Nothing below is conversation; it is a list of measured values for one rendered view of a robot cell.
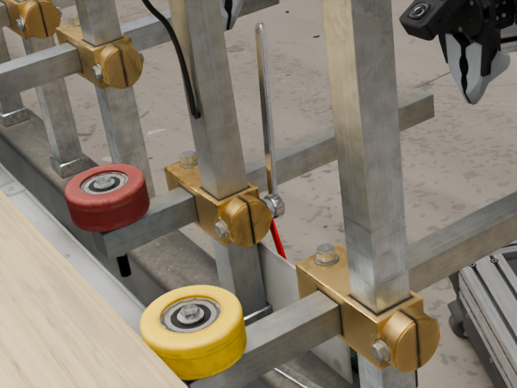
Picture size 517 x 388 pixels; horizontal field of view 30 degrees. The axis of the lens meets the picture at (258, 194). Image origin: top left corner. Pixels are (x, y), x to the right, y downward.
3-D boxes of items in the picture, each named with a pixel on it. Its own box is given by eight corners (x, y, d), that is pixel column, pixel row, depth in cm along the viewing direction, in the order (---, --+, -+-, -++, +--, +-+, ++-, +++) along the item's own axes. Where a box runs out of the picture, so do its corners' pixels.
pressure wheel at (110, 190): (142, 243, 105) (121, 150, 100) (177, 274, 99) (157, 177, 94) (75, 272, 102) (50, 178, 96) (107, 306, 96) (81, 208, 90)
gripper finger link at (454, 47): (499, 91, 122) (498, 22, 118) (465, 106, 120) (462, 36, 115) (481, 85, 125) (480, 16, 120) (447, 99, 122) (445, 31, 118)
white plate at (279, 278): (222, 272, 116) (209, 201, 111) (355, 382, 96) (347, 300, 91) (218, 274, 116) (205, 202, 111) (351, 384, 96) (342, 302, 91)
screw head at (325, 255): (328, 249, 87) (328, 239, 86) (343, 259, 85) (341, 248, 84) (310, 259, 86) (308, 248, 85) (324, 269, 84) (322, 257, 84)
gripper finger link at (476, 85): (518, 98, 120) (518, 28, 116) (482, 114, 118) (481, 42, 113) (499, 91, 122) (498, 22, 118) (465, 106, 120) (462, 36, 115)
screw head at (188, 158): (193, 156, 106) (191, 146, 105) (202, 162, 104) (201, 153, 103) (176, 163, 105) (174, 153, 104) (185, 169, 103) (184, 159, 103)
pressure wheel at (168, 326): (176, 387, 84) (152, 279, 78) (266, 387, 82) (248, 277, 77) (154, 454, 77) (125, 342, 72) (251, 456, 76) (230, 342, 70)
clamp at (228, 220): (209, 189, 109) (202, 150, 107) (275, 236, 99) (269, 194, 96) (166, 208, 107) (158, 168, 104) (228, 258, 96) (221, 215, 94)
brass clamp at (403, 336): (348, 284, 90) (344, 239, 88) (448, 353, 80) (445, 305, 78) (295, 311, 88) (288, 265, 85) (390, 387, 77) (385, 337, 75)
